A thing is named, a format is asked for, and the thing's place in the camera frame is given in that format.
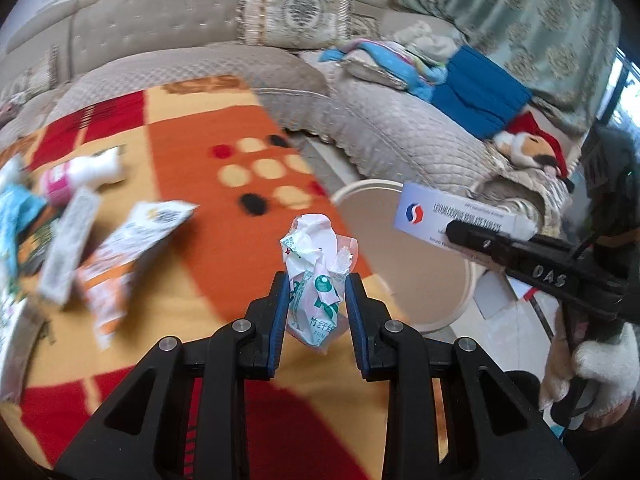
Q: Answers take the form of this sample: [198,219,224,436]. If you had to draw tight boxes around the beige gold trim cushion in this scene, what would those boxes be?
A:
[345,52,416,92]

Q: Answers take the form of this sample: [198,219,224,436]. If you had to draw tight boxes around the orange white packet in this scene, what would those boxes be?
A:
[75,200,199,351]

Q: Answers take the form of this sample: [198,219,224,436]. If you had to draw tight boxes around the white flat printed box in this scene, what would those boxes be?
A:
[37,187,101,308]

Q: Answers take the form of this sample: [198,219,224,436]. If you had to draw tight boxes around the beige tufted sofa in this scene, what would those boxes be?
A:
[0,0,576,241]

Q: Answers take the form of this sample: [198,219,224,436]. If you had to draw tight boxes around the white green packet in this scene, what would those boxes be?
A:
[0,275,51,406]

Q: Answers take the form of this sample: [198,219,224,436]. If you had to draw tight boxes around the quilted beige sofa cover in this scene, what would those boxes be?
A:
[55,45,331,131]
[255,55,506,198]

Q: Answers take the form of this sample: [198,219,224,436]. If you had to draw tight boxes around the white printed card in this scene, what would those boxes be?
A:
[392,181,538,263]

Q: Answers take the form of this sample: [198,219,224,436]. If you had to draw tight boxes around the dark green packet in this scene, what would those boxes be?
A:
[17,210,66,277]

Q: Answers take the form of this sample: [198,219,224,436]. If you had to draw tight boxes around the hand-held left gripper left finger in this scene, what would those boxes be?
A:
[55,270,291,480]

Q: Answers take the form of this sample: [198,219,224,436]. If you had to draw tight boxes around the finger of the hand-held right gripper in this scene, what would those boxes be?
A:
[446,221,586,291]

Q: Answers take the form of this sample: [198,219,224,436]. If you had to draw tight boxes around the blue striped colourful cloth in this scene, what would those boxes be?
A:
[320,37,448,101]

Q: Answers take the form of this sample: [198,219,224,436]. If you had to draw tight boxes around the white pink plastic bottle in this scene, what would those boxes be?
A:
[40,145,126,206]

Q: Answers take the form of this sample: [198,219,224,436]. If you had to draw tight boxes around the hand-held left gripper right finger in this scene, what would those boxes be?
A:
[344,272,581,480]

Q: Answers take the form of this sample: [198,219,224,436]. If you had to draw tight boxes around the beige round waste bin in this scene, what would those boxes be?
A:
[331,180,483,333]

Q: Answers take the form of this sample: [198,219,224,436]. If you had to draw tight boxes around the pale crumpled cloth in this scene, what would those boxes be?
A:
[395,22,467,59]

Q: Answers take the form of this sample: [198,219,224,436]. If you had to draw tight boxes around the orange red printed blanket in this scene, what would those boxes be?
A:
[0,75,451,480]

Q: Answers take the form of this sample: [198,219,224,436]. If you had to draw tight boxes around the blue folded clothes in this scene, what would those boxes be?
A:
[431,45,533,141]

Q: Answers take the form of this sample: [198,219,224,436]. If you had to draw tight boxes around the red hat plush toy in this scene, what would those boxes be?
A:
[492,112,573,179]

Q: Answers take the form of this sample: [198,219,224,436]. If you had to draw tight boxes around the light blue packet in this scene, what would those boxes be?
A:
[0,182,48,281]

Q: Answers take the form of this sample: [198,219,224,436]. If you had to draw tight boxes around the white green wrapper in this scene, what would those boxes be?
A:
[279,213,360,356]

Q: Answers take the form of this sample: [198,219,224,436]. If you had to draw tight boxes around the green patterned curtain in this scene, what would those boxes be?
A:
[390,0,623,133]

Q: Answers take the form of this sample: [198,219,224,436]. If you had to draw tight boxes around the person's right hand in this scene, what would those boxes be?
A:
[540,330,640,418]

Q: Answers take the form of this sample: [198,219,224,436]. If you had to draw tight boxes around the patterned beige fringed cushion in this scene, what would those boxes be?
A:
[237,0,356,51]

